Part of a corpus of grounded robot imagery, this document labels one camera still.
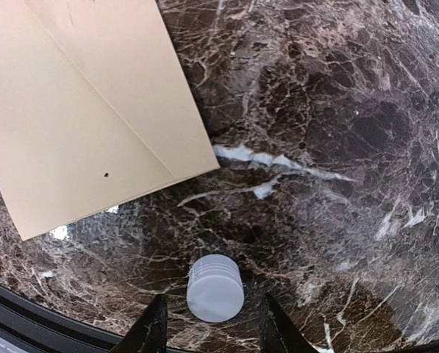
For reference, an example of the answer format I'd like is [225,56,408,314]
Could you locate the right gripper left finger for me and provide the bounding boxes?
[110,294,168,353]

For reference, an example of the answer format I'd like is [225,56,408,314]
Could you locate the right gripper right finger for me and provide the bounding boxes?
[259,293,315,353]

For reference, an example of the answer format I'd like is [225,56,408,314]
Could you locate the white glue bottle cap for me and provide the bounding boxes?
[186,254,245,324]

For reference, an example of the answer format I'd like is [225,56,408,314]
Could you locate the brown kraft envelope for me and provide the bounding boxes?
[0,1,218,240]

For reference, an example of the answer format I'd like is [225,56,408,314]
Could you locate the black front frame rail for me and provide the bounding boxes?
[0,285,121,352]

